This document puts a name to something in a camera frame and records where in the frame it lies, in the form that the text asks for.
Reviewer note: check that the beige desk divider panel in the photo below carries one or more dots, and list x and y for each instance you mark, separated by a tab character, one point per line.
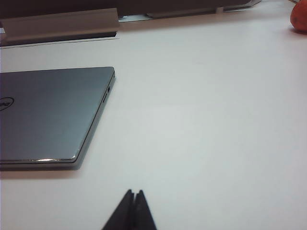
72	4

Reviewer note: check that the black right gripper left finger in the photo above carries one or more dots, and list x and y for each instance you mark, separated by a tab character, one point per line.
124	213

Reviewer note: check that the orange-red round fruit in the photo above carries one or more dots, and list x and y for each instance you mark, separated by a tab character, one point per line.
299	18

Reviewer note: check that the silver Dell laptop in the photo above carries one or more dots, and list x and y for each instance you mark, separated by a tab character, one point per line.
52	115

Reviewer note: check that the white divider bracket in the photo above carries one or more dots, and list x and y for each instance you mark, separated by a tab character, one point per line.
220	9

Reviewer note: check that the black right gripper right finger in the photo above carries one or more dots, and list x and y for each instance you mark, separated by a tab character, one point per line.
142	213

